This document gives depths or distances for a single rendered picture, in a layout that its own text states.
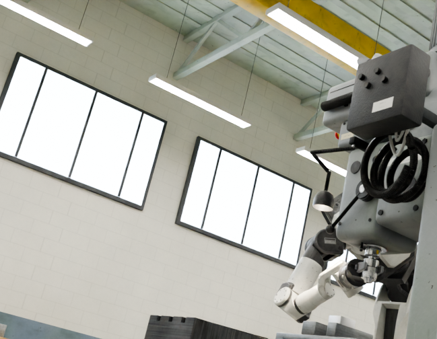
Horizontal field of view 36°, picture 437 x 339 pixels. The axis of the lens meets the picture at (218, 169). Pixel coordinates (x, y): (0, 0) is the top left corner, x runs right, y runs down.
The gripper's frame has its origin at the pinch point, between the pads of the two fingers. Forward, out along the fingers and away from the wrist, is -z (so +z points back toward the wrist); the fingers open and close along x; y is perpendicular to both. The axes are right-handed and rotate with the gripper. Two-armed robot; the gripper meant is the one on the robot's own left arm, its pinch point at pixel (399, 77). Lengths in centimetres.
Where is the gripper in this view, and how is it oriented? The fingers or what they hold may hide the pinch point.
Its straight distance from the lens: 239.3
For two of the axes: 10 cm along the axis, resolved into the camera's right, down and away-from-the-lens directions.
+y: 3.4, -9.2, -1.8
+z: -1.5, -2.5, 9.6
